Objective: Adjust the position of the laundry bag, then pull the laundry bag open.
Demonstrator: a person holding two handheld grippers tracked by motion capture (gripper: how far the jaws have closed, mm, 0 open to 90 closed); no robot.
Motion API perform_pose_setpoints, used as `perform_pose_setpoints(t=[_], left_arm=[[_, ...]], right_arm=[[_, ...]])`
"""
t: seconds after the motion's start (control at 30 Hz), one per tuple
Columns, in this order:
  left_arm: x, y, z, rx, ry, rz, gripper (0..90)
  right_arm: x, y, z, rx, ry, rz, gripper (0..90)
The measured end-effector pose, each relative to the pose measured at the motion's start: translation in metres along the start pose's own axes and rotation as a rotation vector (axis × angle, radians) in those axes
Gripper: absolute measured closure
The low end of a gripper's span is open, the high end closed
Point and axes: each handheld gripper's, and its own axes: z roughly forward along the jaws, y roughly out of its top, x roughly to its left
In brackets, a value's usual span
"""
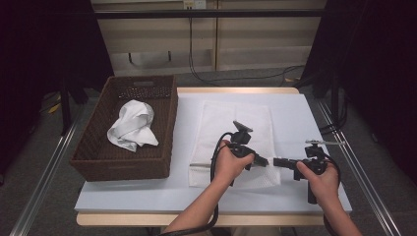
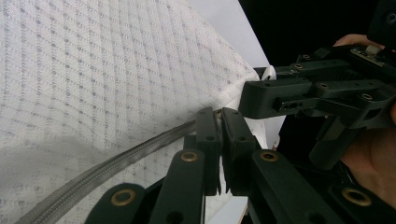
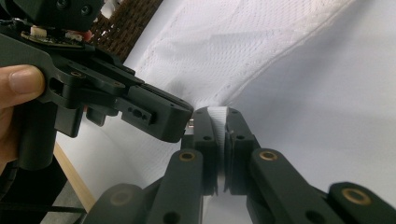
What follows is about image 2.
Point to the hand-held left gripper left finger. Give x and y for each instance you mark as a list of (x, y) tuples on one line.
[(211, 140)]

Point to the white mesh laundry bag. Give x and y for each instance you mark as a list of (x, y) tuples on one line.
[(93, 77)]

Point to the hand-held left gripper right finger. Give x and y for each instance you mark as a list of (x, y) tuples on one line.
[(236, 149)]

